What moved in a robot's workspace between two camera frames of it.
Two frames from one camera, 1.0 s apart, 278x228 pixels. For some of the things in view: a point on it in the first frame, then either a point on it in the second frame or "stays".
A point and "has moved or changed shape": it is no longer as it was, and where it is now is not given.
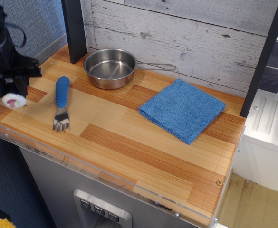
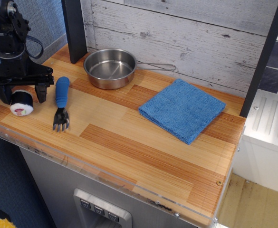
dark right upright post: [265, 57] stays
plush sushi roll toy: [14, 100] has moved or changed shape
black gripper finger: [22, 83] to [41, 90]
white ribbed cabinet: [263, 157] stays
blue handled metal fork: [61, 119] stays
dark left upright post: [74, 29] stays
